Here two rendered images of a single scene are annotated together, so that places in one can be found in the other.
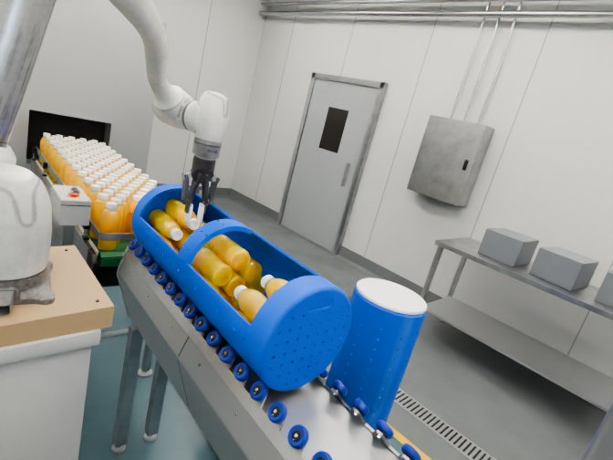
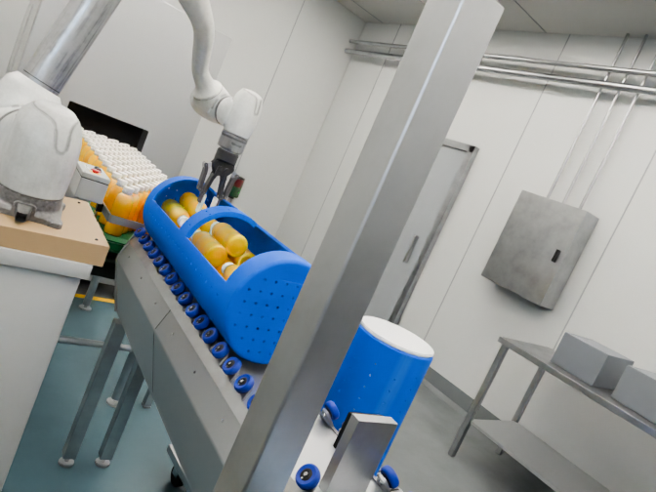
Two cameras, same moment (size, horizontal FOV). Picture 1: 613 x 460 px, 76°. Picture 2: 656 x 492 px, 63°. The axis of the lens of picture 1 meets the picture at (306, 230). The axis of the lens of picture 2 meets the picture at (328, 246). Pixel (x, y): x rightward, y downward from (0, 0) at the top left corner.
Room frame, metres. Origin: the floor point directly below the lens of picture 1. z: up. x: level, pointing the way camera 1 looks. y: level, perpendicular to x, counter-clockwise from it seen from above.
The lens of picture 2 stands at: (-0.41, -0.30, 1.46)
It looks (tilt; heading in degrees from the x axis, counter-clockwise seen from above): 8 degrees down; 8
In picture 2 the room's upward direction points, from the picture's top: 24 degrees clockwise
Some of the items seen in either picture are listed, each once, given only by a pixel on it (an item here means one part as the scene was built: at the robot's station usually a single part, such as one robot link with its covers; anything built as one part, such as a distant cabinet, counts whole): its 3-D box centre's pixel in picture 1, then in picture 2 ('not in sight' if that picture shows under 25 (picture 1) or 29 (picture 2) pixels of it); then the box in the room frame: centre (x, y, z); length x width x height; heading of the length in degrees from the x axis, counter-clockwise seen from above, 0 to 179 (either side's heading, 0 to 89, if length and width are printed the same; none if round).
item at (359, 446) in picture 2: not in sight; (355, 452); (0.55, -0.36, 1.00); 0.10 x 0.04 x 0.15; 134
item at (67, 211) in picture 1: (69, 204); (89, 182); (1.45, 0.92, 1.05); 0.20 x 0.10 x 0.10; 44
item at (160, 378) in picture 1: (159, 381); (128, 396); (1.51, 0.47, 0.31); 0.06 x 0.06 x 0.63; 44
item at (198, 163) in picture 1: (202, 170); (224, 163); (1.33, 0.39, 1.34); 0.08 x 0.07 x 0.09; 134
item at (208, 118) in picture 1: (209, 115); (241, 111); (1.33, 0.40, 1.52); 0.13 x 0.11 x 0.16; 67
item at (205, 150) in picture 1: (206, 149); (231, 143); (1.33, 0.39, 1.41); 0.09 x 0.09 x 0.06
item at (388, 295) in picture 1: (391, 295); (396, 336); (1.43, -0.38, 1.03); 0.28 x 0.28 x 0.01
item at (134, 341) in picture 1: (127, 391); (93, 393); (1.41, 0.57, 0.31); 0.06 x 0.06 x 0.63; 44
